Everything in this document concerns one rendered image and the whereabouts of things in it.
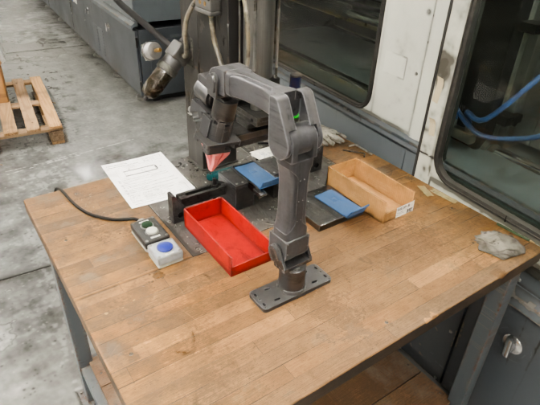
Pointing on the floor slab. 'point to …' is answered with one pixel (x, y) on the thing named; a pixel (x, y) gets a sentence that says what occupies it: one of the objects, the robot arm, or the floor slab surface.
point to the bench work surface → (249, 279)
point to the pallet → (52, 124)
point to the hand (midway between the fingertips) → (210, 167)
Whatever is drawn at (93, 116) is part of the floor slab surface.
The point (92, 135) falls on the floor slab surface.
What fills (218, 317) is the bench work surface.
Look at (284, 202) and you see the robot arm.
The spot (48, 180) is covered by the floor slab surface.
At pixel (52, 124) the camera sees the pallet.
